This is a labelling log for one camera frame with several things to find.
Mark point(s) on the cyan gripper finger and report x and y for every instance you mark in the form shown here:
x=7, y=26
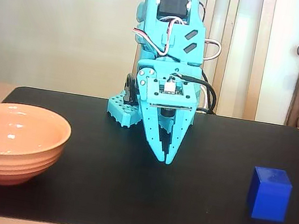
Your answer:
x=182, y=129
x=150, y=129

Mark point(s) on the blue cube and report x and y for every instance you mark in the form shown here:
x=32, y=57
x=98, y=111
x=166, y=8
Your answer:
x=269, y=195

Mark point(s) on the cyan robot arm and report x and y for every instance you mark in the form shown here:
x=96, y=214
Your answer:
x=165, y=34

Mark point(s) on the cyan perforated robot base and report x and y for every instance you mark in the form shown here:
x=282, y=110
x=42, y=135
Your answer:
x=120, y=113

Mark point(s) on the orange ribbed bowl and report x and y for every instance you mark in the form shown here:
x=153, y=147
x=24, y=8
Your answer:
x=17, y=130

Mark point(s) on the black table clamp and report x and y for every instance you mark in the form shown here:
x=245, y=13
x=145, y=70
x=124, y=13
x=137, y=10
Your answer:
x=131, y=86

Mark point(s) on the light wooden slatted panel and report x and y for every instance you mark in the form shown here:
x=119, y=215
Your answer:
x=236, y=74

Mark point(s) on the black mat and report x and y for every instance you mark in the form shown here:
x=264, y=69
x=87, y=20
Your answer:
x=152, y=198

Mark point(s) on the cyan wrist camera mount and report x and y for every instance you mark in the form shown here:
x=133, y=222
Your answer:
x=152, y=92

